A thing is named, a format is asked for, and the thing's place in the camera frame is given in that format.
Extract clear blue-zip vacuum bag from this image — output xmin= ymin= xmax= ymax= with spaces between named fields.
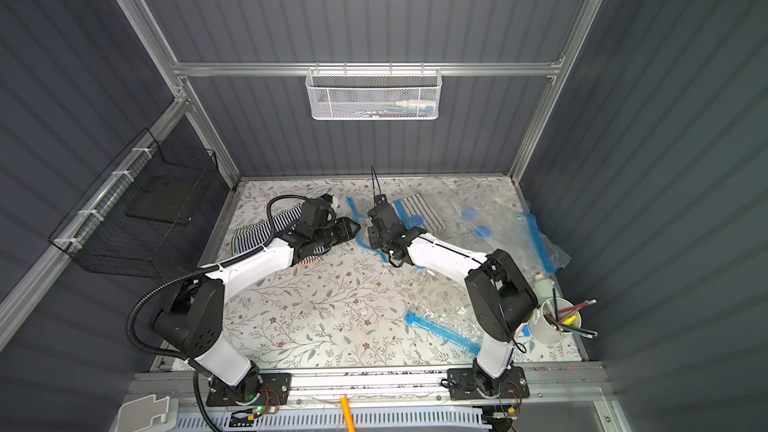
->
xmin=404 ymin=303 xmax=483 ymax=356

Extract vacuum bag with black striped garment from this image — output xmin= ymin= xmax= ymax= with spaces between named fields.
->
xmin=345 ymin=193 xmax=447 ymax=263

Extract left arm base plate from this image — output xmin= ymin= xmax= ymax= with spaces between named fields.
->
xmin=205 ymin=373 xmax=293 ymax=407

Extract white pen cup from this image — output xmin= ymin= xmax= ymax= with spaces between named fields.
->
xmin=527 ymin=298 xmax=582 ymax=346

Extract navy white striped garment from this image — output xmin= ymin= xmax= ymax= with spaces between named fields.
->
xmin=231 ymin=205 xmax=331 ymax=266

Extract vacuum bag with navy striped garment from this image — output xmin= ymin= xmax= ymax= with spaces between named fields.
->
xmin=436 ymin=177 xmax=571 ymax=280

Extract orange pencil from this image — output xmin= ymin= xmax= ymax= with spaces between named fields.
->
xmin=340 ymin=396 xmax=356 ymax=432

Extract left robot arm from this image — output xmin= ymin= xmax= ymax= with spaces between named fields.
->
xmin=151 ymin=194 xmax=361 ymax=386

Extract black white striped garment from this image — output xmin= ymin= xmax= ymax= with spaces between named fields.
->
xmin=393 ymin=193 xmax=446 ymax=235

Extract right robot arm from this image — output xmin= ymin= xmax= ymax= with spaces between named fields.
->
xmin=367 ymin=193 xmax=538 ymax=380

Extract white plastic holder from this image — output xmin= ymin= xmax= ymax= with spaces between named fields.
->
xmin=110 ymin=394 xmax=179 ymax=432

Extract black wire wall basket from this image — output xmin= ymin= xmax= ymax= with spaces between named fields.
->
xmin=49 ymin=136 xmax=219 ymax=279

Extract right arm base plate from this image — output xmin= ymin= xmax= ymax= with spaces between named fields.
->
xmin=440 ymin=367 xmax=530 ymax=401

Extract black corrugated cable conduit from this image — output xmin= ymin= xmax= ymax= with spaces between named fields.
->
xmin=124 ymin=193 xmax=313 ymax=432

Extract white wire wall basket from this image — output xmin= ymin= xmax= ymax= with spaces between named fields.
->
xmin=305 ymin=69 xmax=443 ymax=121

